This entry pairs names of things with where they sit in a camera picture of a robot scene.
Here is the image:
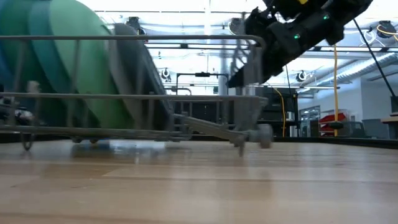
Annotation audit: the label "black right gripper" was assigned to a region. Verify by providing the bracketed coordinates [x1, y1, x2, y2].
[226, 7, 325, 89]

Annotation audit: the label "black plate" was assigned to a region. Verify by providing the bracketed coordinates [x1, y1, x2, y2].
[136, 40, 175, 131]

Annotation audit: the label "pale blue plate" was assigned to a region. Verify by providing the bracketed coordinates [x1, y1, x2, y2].
[105, 23, 156, 130]

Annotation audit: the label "grey wire dish rack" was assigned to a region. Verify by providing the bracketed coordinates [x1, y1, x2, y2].
[0, 34, 274, 158]

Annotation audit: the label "light green plate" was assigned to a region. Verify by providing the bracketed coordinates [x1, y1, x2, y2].
[48, 0, 136, 130]

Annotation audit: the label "teal plate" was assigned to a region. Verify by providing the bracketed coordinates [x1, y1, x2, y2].
[26, 0, 74, 125]

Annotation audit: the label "dark green plate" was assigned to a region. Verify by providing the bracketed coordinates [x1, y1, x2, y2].
[0, 0, 35, 131]

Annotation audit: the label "black equipment cabinet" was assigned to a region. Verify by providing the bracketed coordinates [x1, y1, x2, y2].
[257, 86, 299, 138]

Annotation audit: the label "red storage bins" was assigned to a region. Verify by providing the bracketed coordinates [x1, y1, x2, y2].
[319, 112, 346, 133]

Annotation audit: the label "long wooden desk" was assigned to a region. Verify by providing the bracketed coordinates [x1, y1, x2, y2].
[381, 112, 398, 139]

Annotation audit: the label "yellow hanging cable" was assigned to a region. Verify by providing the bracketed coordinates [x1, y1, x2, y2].
[272, 88, 287, 138]

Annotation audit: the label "silver ceiling duct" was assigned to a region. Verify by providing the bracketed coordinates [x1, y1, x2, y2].
[306, 52, 398, 88]

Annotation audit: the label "long taut black cable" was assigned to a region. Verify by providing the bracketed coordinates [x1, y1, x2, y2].
[352, 17, 398, 98]

